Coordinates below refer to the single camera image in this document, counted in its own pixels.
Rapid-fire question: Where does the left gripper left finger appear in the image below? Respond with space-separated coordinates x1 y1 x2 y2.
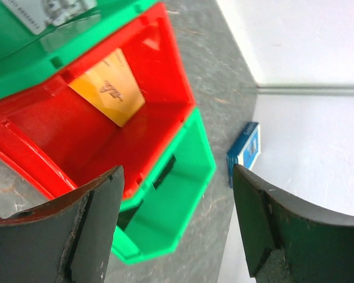
0 166 124 282

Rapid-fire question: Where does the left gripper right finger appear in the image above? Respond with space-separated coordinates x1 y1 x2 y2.
233 165 354 282

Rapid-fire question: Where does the gold credit card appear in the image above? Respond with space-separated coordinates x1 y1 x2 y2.
68 48 145 127

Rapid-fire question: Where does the silver credit card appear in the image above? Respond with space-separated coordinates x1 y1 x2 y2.
1 0 97 35

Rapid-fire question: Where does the right green plastic bin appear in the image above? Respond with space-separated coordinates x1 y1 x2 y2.
111 108 216 265

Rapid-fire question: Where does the green plastic bin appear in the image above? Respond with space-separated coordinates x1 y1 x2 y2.
111 108 216 265
0 1 156 99

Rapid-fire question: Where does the blue razor box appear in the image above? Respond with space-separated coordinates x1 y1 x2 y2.
226 121 261 189

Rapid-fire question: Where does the red plastic bin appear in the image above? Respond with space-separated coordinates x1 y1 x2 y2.
0 2 195 199

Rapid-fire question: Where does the left green plastic bin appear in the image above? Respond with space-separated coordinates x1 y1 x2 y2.
0 1 156 99

